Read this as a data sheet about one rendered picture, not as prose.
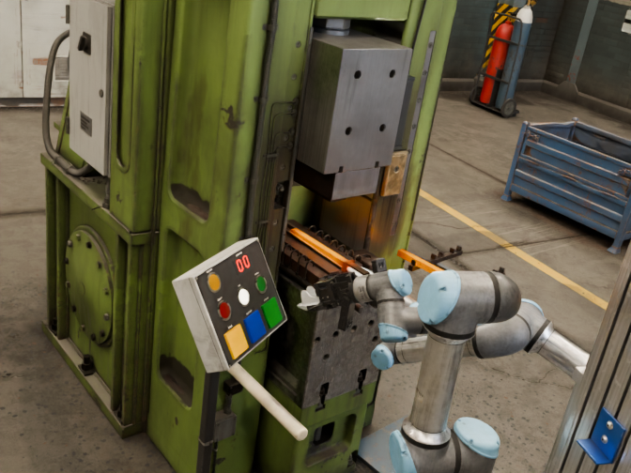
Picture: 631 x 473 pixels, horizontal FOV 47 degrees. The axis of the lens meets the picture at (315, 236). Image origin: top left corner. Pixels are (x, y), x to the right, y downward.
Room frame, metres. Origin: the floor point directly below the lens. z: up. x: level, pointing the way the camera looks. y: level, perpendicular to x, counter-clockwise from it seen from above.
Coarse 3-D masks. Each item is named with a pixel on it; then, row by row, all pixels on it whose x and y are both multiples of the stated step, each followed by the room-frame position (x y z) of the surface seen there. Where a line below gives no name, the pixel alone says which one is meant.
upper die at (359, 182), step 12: (300, 168) 2.38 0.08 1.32; (312, 168) 2.34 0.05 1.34; (372, 168) 2.36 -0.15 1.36; (300, 180) 2.37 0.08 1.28; (312, 180) 2.33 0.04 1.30; (324, 180) 2.28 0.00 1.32; (336, 180) 2.25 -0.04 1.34; (348, 180) 2.29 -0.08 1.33; (360, 180) 2.32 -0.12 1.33; (372, 180) 2.36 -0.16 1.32; (324, 192) 2.28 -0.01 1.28; (336, 192) 2.26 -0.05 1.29; (348, 192) 2.30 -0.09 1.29; (360, 192) 2.33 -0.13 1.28; (372, 192) 2.37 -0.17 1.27
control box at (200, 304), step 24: (216, 264) 1.82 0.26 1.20; (264, 264) 1.99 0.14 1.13; (192, 288) 1.71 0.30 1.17; (240, 288) 1.85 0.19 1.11; (192, 312) 1.71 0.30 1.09; (216, 312) 1.73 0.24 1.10; (240, 312) 1.81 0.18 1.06; (192, 336) 1.71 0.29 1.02; (216, 336) 1.68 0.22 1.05; (264, 336) 1.85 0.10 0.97; (216, 360) 1.68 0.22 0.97
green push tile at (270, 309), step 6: (270, 300) 1.93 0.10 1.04; (264, 306) 1.90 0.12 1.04; (270, 306) 1.92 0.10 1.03; (276, 306) 1.94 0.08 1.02; (264, 312) 1.89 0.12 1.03; (270, 312) 1.91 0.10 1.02; (276, 312) 1.93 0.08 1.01; (270, 318) 1.90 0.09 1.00; (276, 318) 1.92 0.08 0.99; (282, 318) 1.94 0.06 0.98; (270, 324) 1.88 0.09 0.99
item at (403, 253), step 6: (402, 252) 2.59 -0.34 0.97; (408, 252) 2.59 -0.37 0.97; (408, 258) 2.56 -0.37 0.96; (414, 258) 2.55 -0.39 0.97; (420, 258) 2.56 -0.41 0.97; (420, 264) 2.52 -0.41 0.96; (426, 264) 2.52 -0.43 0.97; (426, 270) 2.50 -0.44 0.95; (432, 270) 2.48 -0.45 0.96; (438, 270) 2.47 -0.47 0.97; (444, 270) 2.48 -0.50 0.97
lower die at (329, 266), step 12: (300, 228) 2.61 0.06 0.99; (288, 240) 2.49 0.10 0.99; (300, 240) 2.49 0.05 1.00; (324, 240) 2.53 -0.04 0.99; (288, 252) 2.41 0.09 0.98; (300, 252) 2.40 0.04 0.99; (312, 252) 2.42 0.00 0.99; (288, 264) 2.38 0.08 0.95; (300, 264) 2.33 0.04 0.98; (312, 264) 2.34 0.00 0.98; (324, 264) 2.34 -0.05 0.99; (336, 264) 2.33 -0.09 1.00; (360, 264) 2.38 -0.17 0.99; (300, 276) 2.32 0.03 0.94; (312, 276) 2.27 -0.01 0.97
